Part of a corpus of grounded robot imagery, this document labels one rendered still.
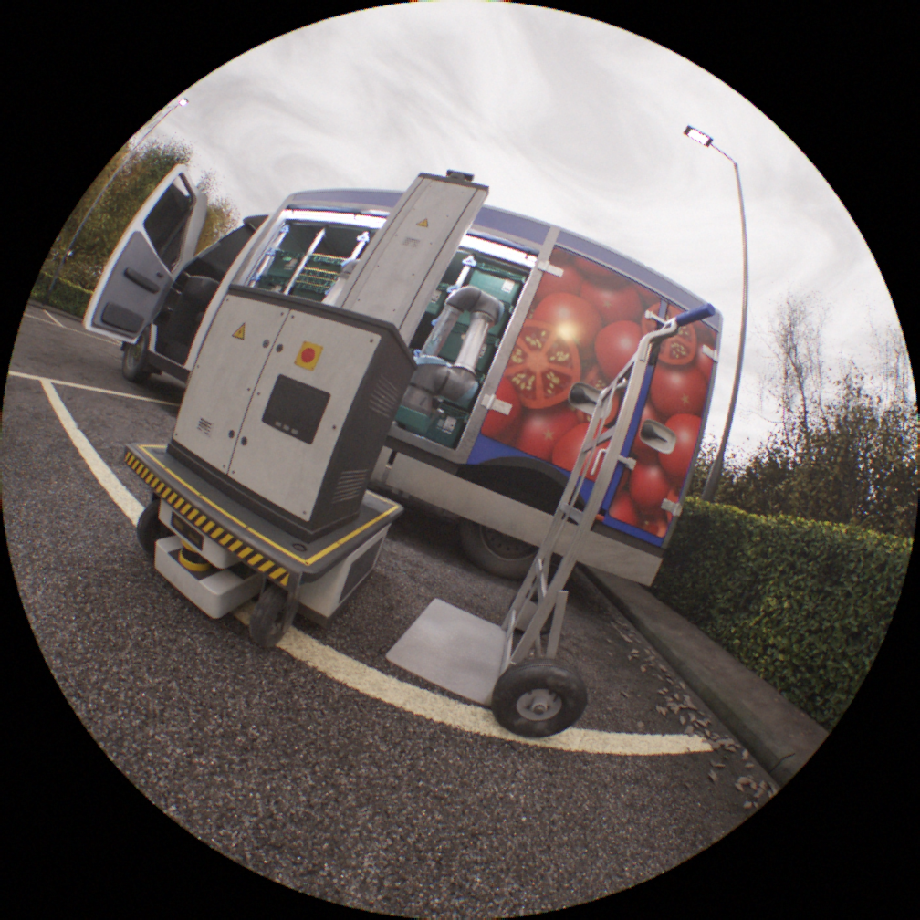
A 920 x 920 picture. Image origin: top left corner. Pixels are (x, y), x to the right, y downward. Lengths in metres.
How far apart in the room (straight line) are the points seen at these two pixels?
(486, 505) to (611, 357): 1.23
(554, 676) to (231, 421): 1.00
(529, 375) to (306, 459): 1.52
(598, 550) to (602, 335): 1.37
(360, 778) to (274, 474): 0.67
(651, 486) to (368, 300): 1.90
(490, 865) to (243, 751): 0.48
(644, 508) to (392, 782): 1.96
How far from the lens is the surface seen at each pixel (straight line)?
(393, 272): 1.32
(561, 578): 0.83
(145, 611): 0.96
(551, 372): 2.02
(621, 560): 2.21
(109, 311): 3.62
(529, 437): 1.92
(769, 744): 1.65
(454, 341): 2.23
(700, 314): 0.94
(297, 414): 0.75
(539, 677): 0.84
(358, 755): 0.76
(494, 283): 2.43
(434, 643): 1.17
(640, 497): 2.17
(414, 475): 1.94
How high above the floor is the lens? 0.63
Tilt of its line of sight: 1 degrees down
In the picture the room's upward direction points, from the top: 22 degrees clockwise
